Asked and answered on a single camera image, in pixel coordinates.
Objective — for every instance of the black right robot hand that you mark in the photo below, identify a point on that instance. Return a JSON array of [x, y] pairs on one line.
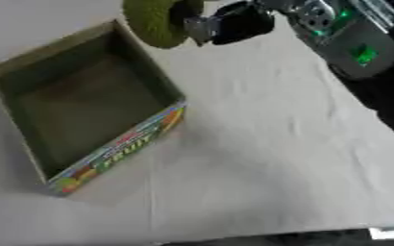
[[241, 23]]

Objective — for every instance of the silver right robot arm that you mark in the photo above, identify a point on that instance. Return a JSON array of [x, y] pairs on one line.
[[349, 35]]

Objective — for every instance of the open cardboard box green inside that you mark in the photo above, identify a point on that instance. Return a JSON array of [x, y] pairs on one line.
[[88, 105]]

